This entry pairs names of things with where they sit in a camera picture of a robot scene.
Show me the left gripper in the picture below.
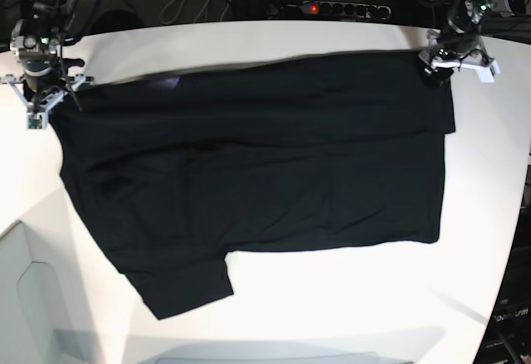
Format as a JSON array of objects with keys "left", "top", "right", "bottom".
[{"left": 421, "top": 28, "right": 477, "bottom": 87}]

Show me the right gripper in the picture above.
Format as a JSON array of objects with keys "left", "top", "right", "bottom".
[{"left": 22, "top": 63, "right": 65, "bottom": 109}]

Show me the black T-shirt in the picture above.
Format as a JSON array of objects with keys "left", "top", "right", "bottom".
[{"left": 51, "top": 51, "right": 455, "bottom": 319}]

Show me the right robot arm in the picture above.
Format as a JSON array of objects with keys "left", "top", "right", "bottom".
[{"left": 1, "top": 0, "right": 103, "bottom": 116}]

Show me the black power strip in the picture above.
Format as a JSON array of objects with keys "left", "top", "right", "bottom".
[{"left": 278, "top": 1, "right": 392, "bottom": 22}]

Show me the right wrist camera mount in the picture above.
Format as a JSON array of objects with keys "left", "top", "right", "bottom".
[{"left": 1, "top": 74, "right": 95, "bottom": 130}]

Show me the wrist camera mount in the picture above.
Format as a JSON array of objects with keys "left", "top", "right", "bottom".
[
  {"left": 436, "top": 37, "right": 501, "bottom": 83},
  {"left": 1, "top": 74, "right": 95, "bottom": 130}
]

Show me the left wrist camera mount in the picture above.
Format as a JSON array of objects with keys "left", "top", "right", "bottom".
[{"left": 436, "top": 37, "right": 501, "bottom": 83}]

